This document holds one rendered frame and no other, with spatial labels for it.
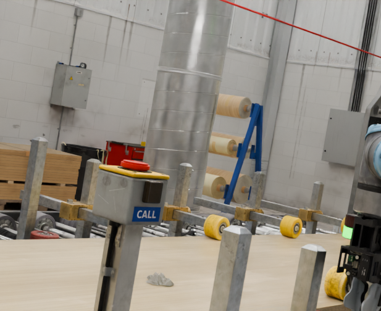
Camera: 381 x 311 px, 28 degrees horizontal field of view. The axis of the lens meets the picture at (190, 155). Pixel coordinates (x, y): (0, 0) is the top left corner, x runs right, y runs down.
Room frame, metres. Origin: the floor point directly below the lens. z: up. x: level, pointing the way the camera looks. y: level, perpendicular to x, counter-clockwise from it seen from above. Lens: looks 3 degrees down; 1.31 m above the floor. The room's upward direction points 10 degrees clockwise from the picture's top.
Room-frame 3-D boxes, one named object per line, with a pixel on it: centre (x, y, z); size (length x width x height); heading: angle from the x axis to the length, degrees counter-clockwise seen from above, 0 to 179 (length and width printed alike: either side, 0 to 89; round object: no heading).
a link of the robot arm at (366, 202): (1.44, -0.36, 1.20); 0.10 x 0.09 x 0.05; 50
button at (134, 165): (1.05, 0.07, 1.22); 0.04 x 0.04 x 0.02
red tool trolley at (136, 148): (10.07, 0.71, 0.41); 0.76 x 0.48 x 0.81; 144
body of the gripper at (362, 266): (1.43, -0.36, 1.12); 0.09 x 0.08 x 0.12; 140
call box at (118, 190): (1.05, 0.07, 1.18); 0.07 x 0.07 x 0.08; 50
